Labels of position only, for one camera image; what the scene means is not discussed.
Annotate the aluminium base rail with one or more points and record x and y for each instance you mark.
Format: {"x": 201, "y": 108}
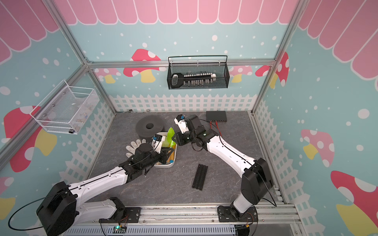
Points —
{"x": 199, "y": 220}

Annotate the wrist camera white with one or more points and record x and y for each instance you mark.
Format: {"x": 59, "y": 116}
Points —
{"x": 157, "y": 142}
{"x": 180, "y": 121}

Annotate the black network switch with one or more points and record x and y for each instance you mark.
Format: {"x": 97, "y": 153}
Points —
{"x": 216, "y": 116}

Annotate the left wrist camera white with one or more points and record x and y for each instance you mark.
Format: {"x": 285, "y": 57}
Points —
{"x": 157, "y": 142}

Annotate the white wire mesh wall basket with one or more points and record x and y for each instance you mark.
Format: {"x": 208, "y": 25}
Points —
{"x": 65, "y": 109}

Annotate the white knit work glove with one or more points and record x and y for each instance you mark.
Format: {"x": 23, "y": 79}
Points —
{"x": 133, "y": 146}

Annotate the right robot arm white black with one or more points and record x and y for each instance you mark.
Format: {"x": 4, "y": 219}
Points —
{"x": 256, "y": 178}

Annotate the white plastic storage box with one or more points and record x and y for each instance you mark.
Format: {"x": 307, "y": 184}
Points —
{"x": 166, "y": 147}

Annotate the black aluminium extrusion bar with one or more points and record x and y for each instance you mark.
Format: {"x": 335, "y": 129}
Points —
{"x": 200, "y": 176}

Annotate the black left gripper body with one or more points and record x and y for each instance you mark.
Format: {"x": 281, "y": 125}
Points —
{"x": 161, "y": 158}

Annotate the bright green trowel wooden handle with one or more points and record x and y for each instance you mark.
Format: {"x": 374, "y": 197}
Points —
{"x": 170, "y": 136}

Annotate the black socket set rail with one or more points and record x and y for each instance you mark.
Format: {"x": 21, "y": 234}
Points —
{"x": 178, "y": 80}

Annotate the yellow plastic shovel blue cap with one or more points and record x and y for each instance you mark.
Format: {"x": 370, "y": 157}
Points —
{"x": 172, "y": 156}

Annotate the small green circuit board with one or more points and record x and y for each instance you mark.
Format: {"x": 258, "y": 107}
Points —
{"x": 119, "y": 229}

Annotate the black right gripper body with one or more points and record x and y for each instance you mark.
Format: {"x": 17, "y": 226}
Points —
{"x": 185, "y": 138}

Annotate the black wire mesh wall basket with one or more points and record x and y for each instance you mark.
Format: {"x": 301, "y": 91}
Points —
{"x": 198, "y": 72}

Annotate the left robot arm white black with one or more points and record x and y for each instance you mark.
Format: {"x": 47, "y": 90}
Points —
{"x": 68, "y": 204}

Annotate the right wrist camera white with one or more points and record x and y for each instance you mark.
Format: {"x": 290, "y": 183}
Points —
{"x": 180, "y": 121}

